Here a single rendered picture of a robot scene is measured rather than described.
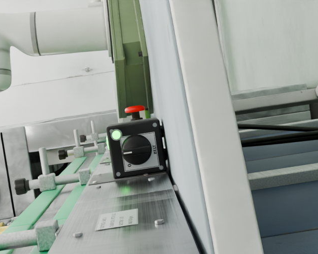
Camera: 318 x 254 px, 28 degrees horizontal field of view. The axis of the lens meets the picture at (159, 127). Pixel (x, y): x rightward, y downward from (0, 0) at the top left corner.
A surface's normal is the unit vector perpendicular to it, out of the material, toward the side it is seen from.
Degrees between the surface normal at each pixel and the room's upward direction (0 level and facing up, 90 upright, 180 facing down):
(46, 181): 90
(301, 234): 90
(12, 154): 90
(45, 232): 90
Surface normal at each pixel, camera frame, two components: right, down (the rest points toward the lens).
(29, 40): 0.07, 0.45
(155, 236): -0.15, -0.99
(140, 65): 0.15, 0.93
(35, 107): 0.04, 0.05
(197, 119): -0.02, -0.33
